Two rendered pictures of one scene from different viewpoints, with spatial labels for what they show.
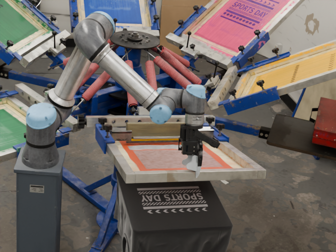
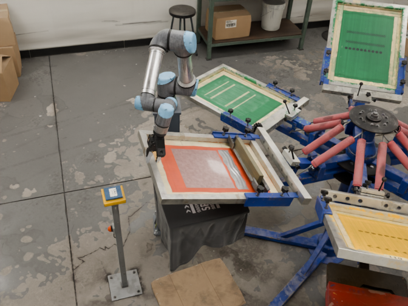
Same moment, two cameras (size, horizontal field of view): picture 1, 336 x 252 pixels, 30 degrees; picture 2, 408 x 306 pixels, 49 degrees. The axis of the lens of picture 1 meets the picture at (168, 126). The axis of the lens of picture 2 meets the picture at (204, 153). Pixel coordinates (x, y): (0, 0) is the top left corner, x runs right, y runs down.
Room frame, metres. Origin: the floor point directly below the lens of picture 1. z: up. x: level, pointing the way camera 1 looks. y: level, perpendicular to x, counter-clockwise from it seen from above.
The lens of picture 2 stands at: (2.33, -1.95, 2.88)
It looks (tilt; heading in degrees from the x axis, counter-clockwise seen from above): 40 degrees down; 86
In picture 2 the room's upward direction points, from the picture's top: 3 degrees clockwise
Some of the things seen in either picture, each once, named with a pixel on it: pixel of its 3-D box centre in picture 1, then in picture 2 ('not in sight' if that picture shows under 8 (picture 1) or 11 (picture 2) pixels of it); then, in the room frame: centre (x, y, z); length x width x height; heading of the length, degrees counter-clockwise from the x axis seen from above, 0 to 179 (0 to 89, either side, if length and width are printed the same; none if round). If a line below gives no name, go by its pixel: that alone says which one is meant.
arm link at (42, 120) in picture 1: (41, 122); (167, 83); (2.22, 0.50, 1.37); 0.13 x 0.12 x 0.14; 169
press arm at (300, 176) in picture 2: not in sight; (272, 184); (2.91, 0.08, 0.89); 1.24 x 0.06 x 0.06; 16
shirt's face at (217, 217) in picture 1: (171, 197); (200, 192); (2.43, -0.06, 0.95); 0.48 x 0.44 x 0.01; 16
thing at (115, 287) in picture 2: not in sight; (119, 244); (1.91, -0.08, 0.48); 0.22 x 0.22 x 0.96; 16
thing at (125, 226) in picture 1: (129, 226); not in sight; (2.38, 0.12, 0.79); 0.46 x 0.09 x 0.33; 16
